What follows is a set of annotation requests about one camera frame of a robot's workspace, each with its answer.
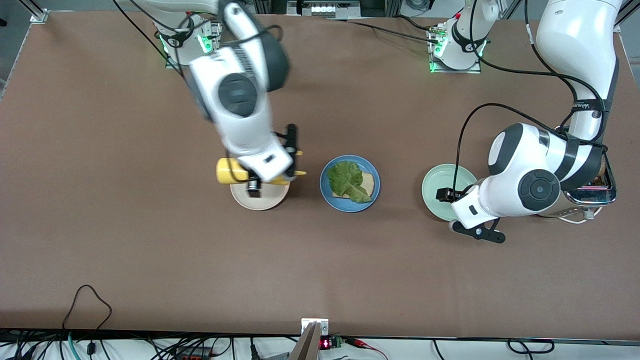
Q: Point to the small red display module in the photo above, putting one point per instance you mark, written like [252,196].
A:
[326,344]

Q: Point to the grey metal camera bar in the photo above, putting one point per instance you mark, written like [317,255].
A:
[307,347]

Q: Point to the beige round plate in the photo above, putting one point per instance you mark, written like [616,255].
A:
[270,200]

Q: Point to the light green round plate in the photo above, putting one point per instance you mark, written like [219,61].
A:
[435,175]

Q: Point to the grey electronics box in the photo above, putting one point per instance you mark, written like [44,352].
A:
[322,9]

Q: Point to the aluminium frame corner bracket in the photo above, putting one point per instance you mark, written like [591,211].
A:
[39,16]

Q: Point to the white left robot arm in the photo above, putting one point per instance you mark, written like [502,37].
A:
[575,30]

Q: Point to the blue round plate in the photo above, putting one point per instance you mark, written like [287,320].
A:
[350,207]

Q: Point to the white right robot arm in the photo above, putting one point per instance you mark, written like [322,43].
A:
[245,135]

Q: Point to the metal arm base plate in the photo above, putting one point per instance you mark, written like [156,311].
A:
[172,64]
[455,71]

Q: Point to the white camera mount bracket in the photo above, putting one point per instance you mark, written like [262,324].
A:
[307,324]

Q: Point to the beige chrome toaster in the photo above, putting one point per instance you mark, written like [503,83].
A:
[570,211]

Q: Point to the toasted bread slice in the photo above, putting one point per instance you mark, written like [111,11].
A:
[369,185]
[601,175]

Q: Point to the yellow mustard squeeze bottle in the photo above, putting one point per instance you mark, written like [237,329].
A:
[227,171]

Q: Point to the green lettuce leaf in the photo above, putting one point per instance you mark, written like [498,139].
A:
[345,180]

